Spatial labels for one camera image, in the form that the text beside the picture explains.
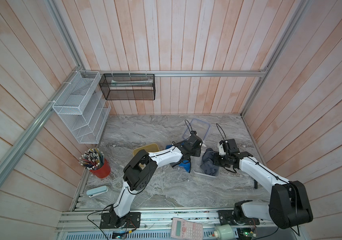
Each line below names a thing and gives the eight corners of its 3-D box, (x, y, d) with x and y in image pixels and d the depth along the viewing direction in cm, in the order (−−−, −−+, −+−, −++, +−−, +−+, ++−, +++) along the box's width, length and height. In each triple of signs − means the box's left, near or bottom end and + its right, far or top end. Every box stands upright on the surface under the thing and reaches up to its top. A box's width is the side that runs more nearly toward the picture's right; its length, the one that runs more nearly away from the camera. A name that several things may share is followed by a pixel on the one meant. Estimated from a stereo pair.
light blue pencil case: (89, 197, 82) (86, 196, 79) (89, 192, 84) (86, 190, 81) (108, 191, 84) (106, 189, 81) (108, 186, 86) (105, 184, 83)
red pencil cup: (90, 180, 89) (75, 166, 74) (96, 163, 96) (83, 147, 81) (108, 180, 89) (96, 166, 74) (112, 163, 96) (103, 147, 81)
